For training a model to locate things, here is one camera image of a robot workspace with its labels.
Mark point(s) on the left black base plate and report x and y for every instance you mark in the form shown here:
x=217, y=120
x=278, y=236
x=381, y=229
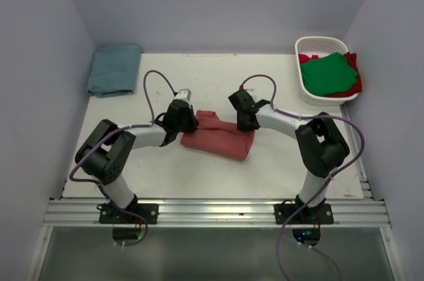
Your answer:
x=111, y=215

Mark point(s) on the folded teal t shirt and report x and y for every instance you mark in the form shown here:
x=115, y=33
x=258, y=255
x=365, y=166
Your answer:
x=114, y=71

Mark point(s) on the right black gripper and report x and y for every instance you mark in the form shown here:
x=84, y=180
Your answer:
x=242, y=127

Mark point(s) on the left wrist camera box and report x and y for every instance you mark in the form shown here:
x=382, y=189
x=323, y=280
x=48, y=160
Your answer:
x=184, y=95

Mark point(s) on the green t shirt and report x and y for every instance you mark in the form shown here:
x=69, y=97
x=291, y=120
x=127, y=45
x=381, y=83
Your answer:
x=328, y=74

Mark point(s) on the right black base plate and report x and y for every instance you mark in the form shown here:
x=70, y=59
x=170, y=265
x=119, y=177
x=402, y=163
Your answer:
x=322, y=214

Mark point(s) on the salmon red t shirt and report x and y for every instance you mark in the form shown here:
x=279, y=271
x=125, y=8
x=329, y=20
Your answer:
x=218, y=137

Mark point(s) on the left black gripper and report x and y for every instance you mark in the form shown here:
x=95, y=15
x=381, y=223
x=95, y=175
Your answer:
x=193, y=122

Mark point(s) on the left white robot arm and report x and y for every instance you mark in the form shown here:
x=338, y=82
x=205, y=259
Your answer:
x=106, y=150

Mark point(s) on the white plastic laundry basket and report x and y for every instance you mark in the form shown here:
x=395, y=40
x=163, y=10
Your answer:
x=315, y=47

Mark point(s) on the dark red t shirt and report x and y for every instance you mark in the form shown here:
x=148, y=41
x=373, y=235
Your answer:
x=351, y=69

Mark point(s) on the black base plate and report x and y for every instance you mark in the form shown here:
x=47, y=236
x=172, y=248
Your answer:
x=322, y=214
x=111, y=215

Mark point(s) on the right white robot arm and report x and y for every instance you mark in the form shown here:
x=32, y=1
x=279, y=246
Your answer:
x=322, y=147

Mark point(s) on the aluminium frame rail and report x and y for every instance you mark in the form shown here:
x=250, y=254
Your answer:
x=215, y=221

